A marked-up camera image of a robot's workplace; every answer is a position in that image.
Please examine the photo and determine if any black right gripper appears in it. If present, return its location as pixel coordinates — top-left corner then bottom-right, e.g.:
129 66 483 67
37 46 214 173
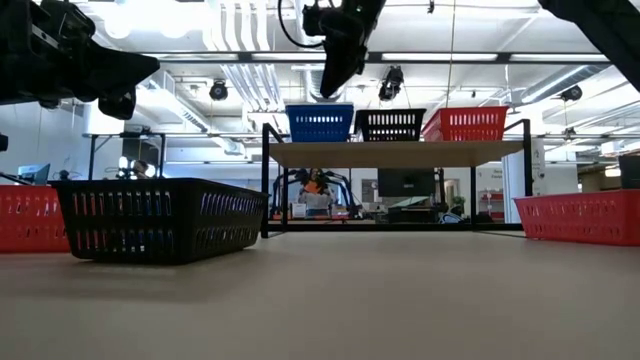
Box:
319 0 388 100

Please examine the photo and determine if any dark box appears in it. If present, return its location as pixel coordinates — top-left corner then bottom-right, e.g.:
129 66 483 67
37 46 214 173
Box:
618 154 640 190

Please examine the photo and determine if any red plastic slotted basket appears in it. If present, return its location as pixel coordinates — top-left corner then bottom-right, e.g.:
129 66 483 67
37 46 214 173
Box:
513 188 640 248
0 184 72 254
421 105 510 143

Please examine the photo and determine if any black plastic slotted basket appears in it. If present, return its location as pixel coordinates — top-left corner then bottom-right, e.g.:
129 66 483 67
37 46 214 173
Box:
354 108 428 143
48 177 270 266

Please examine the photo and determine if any black ceiling spotlight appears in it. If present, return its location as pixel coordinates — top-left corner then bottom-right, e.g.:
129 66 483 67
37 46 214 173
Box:
559 84 584 103
208 78 230 102
378 65 405 102

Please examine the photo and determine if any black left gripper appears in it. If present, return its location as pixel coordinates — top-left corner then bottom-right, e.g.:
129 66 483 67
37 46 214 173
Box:
0 0 161 120

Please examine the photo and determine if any wooden shelf with black frame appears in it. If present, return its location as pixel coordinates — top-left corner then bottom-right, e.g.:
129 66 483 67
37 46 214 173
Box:
260 118 534 240

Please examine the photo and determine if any person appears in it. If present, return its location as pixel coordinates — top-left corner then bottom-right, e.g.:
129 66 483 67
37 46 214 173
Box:
297 168 337 219

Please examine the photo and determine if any dark flat screen monitor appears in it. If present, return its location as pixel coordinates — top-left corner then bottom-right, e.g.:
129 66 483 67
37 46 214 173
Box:
377 168 434 198

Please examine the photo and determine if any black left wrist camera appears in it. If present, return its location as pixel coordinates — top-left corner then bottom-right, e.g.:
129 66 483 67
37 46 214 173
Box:
39 0 97 39

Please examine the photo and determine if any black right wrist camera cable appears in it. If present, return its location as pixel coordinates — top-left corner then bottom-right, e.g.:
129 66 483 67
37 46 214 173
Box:
277 0 326 50

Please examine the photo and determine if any black metal table frame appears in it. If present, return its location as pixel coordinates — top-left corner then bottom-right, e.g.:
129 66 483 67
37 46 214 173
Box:
82 130 167 182

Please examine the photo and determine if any small computer monitor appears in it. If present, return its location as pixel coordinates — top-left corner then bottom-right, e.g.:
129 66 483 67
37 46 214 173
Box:
17 162 52 186

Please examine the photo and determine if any blue plastic slotted basket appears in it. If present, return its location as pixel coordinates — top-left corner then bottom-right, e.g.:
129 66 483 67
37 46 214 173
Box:
285 103 355 144

